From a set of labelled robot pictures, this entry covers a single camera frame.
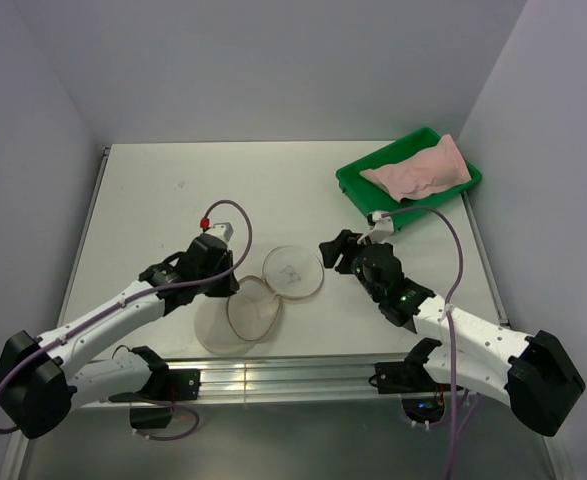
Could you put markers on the pink bra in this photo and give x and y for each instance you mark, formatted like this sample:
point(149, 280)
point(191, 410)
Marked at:
point(430, 171)

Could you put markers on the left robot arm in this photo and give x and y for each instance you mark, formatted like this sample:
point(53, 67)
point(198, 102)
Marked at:
point(153, 295)

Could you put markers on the aluminium table frame rail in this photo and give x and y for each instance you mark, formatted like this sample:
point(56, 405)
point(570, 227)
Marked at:
point(283, 377)

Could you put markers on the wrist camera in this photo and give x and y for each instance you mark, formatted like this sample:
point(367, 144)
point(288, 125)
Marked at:
point(222, 231)
point(380, 228)

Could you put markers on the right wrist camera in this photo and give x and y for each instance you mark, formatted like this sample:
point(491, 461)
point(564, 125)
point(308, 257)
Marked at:
point(380, 228)

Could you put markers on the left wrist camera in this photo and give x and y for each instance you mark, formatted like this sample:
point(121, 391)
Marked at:
point(222, 231)

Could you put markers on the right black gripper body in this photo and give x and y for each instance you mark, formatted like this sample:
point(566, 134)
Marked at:
point(357, 267)

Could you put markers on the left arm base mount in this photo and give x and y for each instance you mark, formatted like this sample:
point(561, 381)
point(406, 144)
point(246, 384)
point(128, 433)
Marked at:
point(179, 385)

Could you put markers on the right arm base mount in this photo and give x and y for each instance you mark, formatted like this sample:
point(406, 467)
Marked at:
point(422, 398)

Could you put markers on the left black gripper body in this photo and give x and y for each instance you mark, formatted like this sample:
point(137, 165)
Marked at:
point(221, 287)

